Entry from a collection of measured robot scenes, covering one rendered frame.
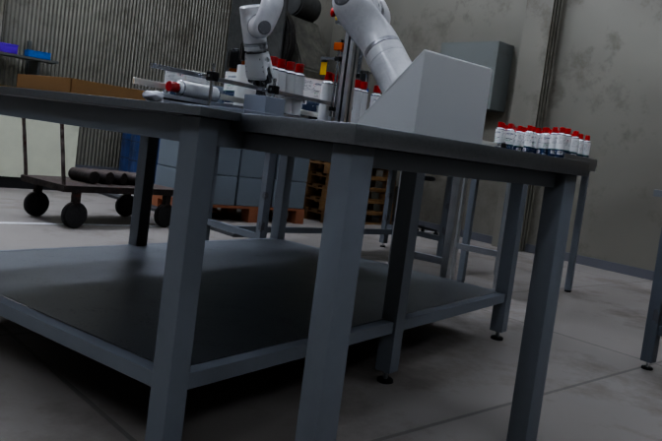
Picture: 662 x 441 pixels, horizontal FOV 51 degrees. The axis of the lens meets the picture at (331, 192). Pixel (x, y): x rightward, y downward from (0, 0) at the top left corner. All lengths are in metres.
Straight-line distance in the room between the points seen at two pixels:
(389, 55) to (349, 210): 0.84
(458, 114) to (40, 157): 5.70
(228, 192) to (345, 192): 4.90
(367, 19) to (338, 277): 1.02
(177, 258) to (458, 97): 0.92
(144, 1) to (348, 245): 9.53
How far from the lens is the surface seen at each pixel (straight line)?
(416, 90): 1.90
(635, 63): 6.84
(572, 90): 7.06
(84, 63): 10.29
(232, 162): 6.20
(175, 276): 1.58
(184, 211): 1.56
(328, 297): 1.36
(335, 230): 1.34
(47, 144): 7.29
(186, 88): 2.30
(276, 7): 2.47
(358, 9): 2.16
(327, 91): 2.87
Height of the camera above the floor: 0.78
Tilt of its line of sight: 4 degrees down
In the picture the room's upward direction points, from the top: 7 degrees clockwise
